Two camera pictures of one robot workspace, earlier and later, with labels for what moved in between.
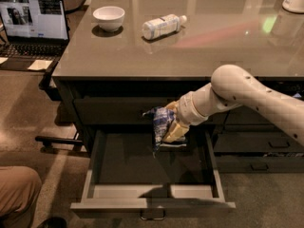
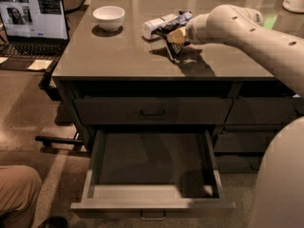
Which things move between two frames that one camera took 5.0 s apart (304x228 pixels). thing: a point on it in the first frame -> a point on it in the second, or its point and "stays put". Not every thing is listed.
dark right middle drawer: x=255 y=142 stays put
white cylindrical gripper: x=185 y=108 -> x=192 y=32
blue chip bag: x=161 y=117 -> x=162 y=31
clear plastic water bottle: x=163 y=25 stays put
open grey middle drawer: x=124 y=176 stays put
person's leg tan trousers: x=20 y=190 stays put
